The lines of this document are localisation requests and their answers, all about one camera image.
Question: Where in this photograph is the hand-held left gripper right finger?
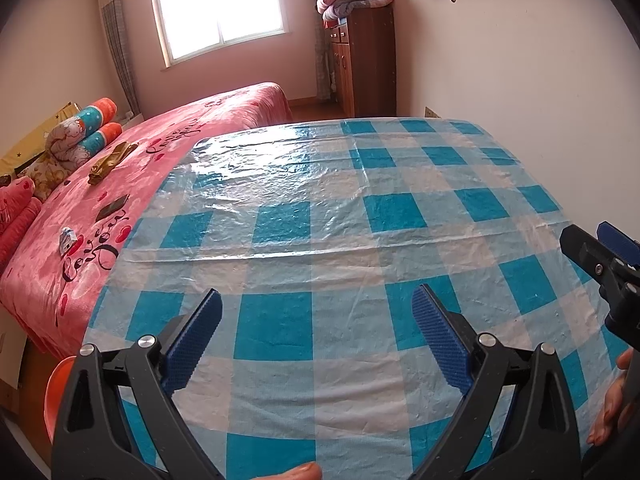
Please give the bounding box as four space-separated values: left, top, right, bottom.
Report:
410 282 584 480

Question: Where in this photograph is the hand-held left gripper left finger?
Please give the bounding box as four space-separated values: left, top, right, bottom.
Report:
51 287 227 480

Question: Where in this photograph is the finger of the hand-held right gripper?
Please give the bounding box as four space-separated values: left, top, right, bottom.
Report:
596 220 640 262
559 224 640 287

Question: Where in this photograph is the orange plastic stool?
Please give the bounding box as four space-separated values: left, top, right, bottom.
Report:
44 356 78 443

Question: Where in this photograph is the person's right hand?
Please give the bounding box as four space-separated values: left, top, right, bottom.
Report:
587 348 638 447

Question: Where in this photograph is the person's left hand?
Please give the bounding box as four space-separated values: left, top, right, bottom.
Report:
259 462 324 480

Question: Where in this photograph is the blue checkered tablecloth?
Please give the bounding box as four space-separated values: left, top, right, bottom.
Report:
82 117 608 480

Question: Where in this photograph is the black smartphone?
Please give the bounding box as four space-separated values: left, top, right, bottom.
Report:
94 197 129 221

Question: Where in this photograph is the pink printed bedspread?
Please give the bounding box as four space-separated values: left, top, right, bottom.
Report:
0 81 293 356

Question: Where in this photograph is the beige cardboard box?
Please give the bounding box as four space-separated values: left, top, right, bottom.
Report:
0 305 29 411

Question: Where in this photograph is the gold shiny cloth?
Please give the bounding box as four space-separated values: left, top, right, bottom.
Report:
88 142 140 186

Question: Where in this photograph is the folded plain pink blanket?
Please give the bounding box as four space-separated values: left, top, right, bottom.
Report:
0 197 44 272

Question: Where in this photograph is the beige floral pillow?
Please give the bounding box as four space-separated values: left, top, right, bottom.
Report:
20 152 72 204

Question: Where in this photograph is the teal and orange bolster pillow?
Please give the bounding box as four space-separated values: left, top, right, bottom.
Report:
80 122 124 157
75 97 119 134

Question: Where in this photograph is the folded pink printed blanket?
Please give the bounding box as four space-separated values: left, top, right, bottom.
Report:
0 175 37 227

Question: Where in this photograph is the rolled floral quilt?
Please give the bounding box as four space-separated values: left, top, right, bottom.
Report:
45 115 89 172

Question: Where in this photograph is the yellow headboard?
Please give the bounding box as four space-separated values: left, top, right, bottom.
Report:
0 102 82 181

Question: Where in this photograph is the brown wooden cabinet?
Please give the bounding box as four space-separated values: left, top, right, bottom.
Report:
324 5 399 119

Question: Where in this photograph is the grey checked curtain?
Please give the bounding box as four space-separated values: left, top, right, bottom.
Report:
96 0 142 117
301 0 334 107

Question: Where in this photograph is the window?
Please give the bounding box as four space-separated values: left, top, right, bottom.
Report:
149 0 292 68

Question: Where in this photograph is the folded grey and red blanket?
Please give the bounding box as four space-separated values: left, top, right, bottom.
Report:
316 0 395 24

